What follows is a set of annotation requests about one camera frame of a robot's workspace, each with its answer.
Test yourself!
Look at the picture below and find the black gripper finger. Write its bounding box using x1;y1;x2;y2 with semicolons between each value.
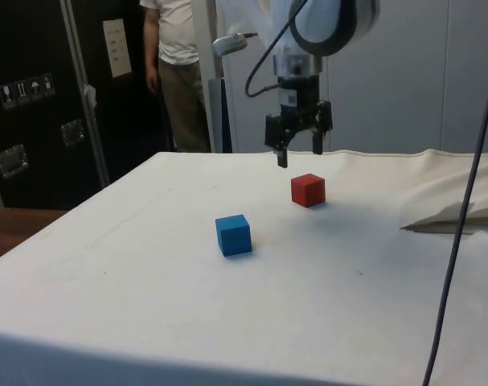
264;113;297;169
310;100;334;156

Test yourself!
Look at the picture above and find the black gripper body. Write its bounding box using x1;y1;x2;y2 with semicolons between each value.
276;74;321;118

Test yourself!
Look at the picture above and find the red cube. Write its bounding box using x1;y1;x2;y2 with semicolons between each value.
290;173;326;209

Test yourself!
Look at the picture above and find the blue cube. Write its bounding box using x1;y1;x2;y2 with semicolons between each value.
215;214;253;257

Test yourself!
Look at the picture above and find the person in white shirt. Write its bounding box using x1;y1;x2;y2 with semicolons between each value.
139;0;212;154

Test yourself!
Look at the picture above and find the black cabinet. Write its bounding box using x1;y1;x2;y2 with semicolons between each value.
0;0;176;211

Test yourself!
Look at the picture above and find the black cable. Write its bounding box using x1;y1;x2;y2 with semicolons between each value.
421;0;488;386
244;0;309;98

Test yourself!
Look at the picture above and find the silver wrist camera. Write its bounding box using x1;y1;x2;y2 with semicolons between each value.
211;32;260;57

